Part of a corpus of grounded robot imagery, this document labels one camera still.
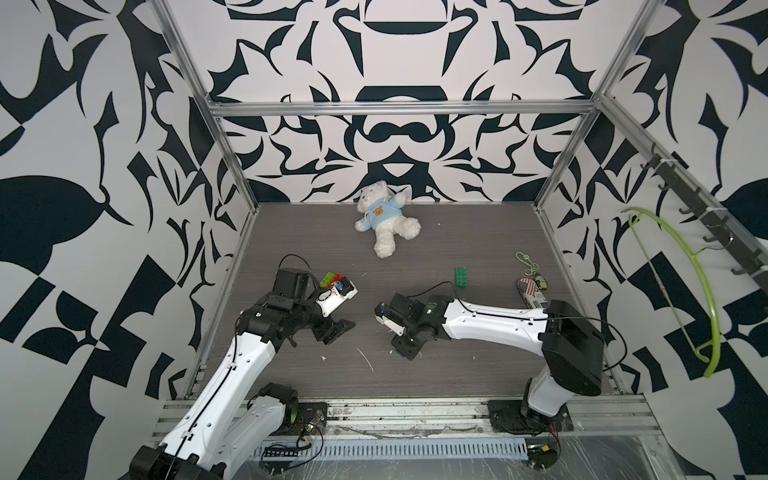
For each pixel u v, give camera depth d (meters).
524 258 1.05
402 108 0.89
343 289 0.65
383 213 1.08
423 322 0.60
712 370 0.58
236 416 0.45
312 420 0.73
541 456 0.72
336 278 0.99
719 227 0.56
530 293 0.93
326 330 0.66
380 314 0.77
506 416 0.74
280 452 0.73
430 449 0.71
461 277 0.99
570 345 0.44
